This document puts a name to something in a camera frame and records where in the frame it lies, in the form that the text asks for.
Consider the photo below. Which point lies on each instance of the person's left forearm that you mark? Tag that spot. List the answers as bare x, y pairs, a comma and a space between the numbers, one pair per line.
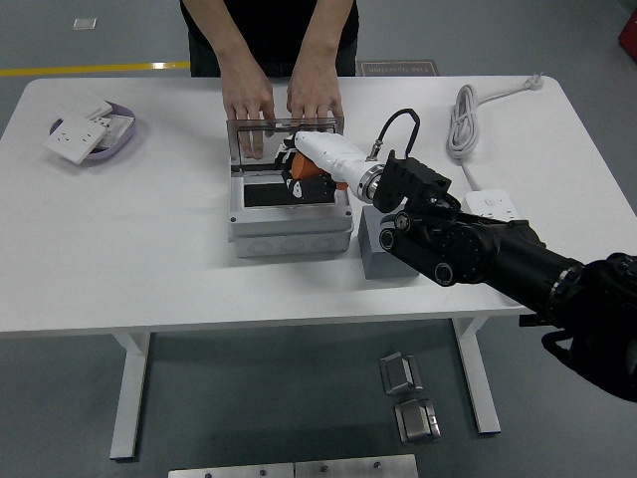
323, 35

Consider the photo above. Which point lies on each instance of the small printed white panel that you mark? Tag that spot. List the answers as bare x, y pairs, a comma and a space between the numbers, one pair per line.
117, 127

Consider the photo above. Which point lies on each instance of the person's right forearm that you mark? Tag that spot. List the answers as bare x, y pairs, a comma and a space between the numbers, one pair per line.
226, 35

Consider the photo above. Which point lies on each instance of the white table leg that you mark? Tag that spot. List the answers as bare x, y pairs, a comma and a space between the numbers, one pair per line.
479, 393
130, 398

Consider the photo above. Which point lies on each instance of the grey cube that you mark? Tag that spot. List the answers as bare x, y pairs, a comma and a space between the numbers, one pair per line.
378, 264

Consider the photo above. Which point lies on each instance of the white wall socket panel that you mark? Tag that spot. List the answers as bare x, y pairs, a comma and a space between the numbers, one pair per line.
74, 139

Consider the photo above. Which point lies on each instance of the purple oval tray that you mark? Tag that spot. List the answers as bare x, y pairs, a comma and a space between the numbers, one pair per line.
124, 139

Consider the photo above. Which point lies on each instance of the open metal clip box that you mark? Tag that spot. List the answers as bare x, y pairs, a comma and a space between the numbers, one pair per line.
398, 373

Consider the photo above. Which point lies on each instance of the white wall switch panel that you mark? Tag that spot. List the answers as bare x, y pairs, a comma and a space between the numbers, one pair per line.
79, 107

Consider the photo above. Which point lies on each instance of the orange cylinder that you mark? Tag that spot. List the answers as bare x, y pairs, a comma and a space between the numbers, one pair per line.
304, 168

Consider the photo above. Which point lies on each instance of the grey junction box clear lid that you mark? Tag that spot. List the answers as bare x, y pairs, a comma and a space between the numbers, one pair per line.
288, 239

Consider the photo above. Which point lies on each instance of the person's right hand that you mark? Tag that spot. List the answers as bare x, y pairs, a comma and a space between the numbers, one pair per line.
249, 97

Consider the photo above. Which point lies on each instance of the square metal clip box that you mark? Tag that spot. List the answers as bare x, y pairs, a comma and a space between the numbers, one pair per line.
415, 423

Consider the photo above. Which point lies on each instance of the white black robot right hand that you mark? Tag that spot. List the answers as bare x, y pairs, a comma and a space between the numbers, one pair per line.
328, 149

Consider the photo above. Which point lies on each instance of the person's left hand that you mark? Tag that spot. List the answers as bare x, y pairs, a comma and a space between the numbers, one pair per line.
313, 94

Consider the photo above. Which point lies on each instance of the red crate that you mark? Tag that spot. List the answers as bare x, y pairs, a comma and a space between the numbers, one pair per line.
629, 32

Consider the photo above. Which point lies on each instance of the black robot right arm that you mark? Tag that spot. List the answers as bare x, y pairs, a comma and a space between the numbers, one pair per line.
473, 244

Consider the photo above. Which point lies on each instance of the person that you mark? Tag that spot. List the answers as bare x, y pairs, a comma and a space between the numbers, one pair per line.
271, 30

